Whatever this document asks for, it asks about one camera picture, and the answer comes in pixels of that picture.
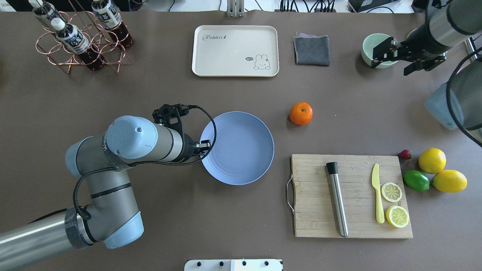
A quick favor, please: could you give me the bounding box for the orange fruit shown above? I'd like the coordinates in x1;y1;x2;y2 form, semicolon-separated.
288;102;313;125

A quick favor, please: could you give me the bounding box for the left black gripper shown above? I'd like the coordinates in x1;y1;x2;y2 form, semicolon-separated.
152;104;211;157

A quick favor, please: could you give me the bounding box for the cream serving tray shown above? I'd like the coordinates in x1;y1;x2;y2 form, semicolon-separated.
191;25;279;77

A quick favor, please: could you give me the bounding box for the blue plate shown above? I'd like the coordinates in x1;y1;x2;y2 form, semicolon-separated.
201;111;275;185

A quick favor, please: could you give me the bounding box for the yellow lemon back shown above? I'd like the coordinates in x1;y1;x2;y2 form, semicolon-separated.
418;148;447;174

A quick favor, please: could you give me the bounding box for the copper wire bottle rack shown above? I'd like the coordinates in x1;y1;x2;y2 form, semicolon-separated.
29;0;134;74

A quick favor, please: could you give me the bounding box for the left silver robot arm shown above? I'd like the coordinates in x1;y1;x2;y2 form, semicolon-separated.
1;104;215;271

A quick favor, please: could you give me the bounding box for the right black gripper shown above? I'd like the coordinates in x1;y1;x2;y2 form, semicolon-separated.
371;37;447;76

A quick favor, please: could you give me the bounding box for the tea bottle three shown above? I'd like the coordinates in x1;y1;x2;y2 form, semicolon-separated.
29;0;65;28

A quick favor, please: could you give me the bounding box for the lemon slice one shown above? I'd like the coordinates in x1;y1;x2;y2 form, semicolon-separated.
381;182;403;203

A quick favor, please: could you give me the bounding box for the steel muddler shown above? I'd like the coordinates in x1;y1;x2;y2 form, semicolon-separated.
326;161;349;238

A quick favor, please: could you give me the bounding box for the tea bottle one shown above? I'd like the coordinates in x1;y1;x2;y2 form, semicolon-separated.
51;18;104;71

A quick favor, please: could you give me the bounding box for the yellow lemon front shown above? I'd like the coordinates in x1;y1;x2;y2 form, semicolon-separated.
432;170;468;193

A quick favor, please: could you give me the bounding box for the grey folded cloth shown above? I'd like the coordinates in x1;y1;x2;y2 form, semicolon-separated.
293;33;330;67

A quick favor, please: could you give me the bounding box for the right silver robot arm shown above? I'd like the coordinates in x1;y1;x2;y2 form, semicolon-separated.
370;0;482;145

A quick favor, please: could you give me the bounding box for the green bowl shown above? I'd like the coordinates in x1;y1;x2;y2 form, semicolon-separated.
361;33;399;69

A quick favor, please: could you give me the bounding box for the red strawberry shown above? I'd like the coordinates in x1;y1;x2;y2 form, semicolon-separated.
397;149;412;160

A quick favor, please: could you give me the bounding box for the yellow lemon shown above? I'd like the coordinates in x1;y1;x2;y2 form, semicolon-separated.
432;170;468;193
418;148;447;174

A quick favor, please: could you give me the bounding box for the tea bottle two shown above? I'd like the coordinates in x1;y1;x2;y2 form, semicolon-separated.
91;0;134;48

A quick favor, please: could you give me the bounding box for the wooden cutting board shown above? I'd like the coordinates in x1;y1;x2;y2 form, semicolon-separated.
291;154;413;239

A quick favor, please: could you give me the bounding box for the lemon slice two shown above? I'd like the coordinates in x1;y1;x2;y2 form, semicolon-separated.
385;206;410;228

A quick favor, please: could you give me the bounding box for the green lime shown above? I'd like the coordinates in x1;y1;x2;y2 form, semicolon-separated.
403;170;430;192

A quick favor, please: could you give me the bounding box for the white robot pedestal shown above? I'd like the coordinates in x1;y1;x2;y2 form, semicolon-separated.
184;259;284;271

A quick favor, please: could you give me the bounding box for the yellow plastic knife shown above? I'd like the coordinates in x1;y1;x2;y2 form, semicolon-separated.
371;163;384;224

